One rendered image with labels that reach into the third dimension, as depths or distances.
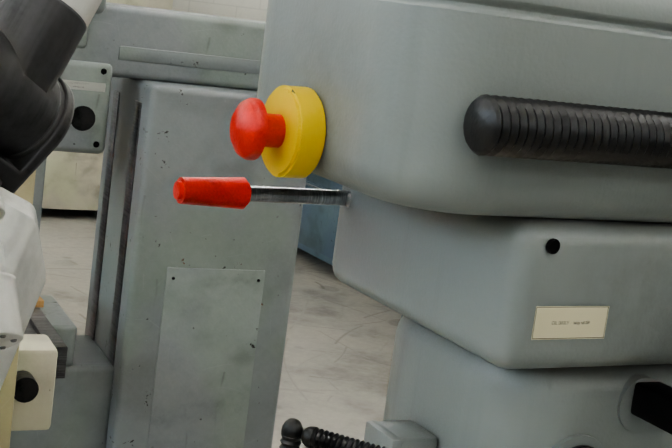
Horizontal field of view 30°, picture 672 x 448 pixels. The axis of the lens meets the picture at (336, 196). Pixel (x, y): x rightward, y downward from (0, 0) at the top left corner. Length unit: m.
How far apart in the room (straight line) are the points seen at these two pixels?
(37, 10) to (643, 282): 0.57
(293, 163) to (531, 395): 0.23
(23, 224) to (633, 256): 0.50
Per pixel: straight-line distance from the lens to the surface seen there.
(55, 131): 1.14
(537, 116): 0.71
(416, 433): 0.91
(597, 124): 0.74
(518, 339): 0.80
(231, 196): 0.90
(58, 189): 9.38
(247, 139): 0.79
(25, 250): 1.06
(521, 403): 0.86
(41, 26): 1.12
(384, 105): 0.74
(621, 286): 0.84
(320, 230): 8.63
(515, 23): 0.74
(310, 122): 0.79
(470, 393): 0.88
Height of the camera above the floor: 1.85
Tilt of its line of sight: 9 degrees down
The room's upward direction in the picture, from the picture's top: 8 degrees clockwise
